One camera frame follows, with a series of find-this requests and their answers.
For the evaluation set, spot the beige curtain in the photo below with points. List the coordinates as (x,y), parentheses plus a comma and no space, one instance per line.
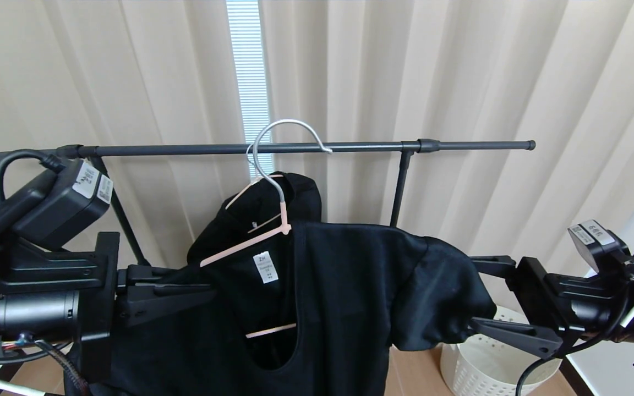
(487,66)
(75,66)

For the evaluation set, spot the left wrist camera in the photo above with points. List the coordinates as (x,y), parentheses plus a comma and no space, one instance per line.
(58,203)

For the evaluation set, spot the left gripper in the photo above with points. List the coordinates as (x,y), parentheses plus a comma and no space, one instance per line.
(97,308)

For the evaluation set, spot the pink clothes hanger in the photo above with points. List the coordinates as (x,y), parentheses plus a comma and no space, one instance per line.
(240,196)
(285,217)

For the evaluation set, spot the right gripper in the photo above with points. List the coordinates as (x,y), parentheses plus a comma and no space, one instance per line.
(581,302)

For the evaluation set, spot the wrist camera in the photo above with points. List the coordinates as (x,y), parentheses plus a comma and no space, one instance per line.
(592,242)
(58,203)

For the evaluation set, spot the black clothes rack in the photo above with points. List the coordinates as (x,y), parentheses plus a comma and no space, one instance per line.
(185,149)

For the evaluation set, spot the black garment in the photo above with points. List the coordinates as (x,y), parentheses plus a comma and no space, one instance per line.
(350,302)

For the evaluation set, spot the white laundry basket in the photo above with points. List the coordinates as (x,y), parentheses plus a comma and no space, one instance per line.
(476,374)

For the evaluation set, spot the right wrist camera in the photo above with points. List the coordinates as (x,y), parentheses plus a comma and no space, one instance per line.
(592,242)

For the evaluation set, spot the black shorts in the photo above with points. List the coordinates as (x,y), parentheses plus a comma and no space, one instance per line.
(300,198)

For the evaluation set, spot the window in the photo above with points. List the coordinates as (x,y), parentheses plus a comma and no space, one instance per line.
(248,71)

